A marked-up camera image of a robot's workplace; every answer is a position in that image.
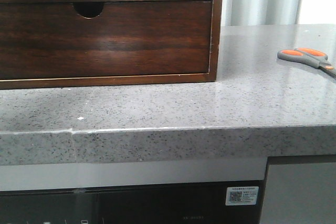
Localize black built-in oven appliance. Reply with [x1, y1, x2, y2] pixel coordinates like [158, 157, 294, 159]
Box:
[1, 180, 265, 223]

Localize grey orange handled scissors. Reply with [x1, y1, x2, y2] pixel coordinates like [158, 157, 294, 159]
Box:
[277, 48, 335, 78]

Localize white QR code sticker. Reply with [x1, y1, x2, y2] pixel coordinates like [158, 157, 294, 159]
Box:
[225, 186, 259, 206]

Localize dark wooden drawer cabinet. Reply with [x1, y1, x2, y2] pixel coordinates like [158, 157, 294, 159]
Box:
[1, 0, 222, 89]

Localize grey cabinet door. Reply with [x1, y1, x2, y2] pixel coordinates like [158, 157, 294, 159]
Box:
[260, 155, 335, 223]

